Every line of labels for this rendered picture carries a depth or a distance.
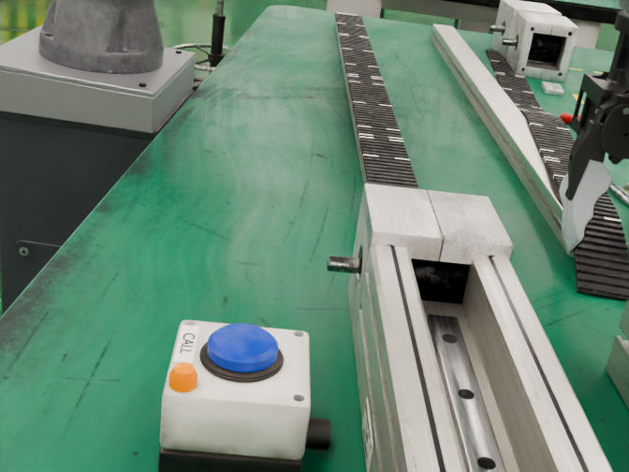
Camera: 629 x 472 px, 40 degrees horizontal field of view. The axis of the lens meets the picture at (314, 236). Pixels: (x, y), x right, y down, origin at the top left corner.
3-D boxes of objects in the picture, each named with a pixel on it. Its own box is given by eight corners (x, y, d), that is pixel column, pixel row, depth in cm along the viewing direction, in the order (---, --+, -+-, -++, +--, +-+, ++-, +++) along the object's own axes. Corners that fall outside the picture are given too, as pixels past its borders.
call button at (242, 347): (209, 346, 51) (212, 317, 51) (276, 351, 52) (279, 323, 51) (202, 384, 48) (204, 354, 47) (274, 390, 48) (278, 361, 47)
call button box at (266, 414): (175, 397, 55) (181, 312, 53) (325, 410, 56) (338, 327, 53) (156, 482, 48) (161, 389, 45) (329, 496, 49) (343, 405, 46)
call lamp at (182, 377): (170, 375, 47) (171, 356, 47) (197, 377, 47) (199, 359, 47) (167, 390, 46) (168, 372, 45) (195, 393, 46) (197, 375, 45)
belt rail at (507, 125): (430, 38, 170) (432, 23, 169) (450, 41, 170) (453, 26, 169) (567, 257, 83) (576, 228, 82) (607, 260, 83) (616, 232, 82)
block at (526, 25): (492, 60, 159) (503, 7, 155) (553, 68, 159) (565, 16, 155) (500, 73, 150) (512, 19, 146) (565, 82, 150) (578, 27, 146)
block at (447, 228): (318, 286, 71) (333, 179, 67) (465, 301, 72) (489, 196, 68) (320, 344, 63) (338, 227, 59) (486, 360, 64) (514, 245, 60)
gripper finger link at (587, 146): (595, 204, 78) (642, 117, 75) (601, 212, 76) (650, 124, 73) (548, 187, 77) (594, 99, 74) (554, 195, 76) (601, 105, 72)
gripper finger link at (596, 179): (557, 230, 84) (602, 145, 80) (575, 258, 78) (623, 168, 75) (528, 220, 83) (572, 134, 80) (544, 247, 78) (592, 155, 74)
